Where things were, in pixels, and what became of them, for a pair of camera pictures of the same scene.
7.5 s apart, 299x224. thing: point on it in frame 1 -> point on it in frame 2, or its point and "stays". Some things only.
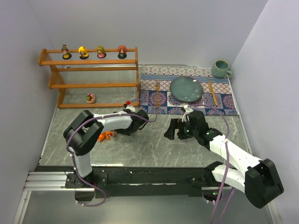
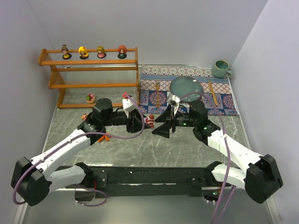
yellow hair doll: (83, 55) stays
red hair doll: (122, 50) stays
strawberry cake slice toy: (113, 133) -> (150, 120)
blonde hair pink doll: (101, 52) stays
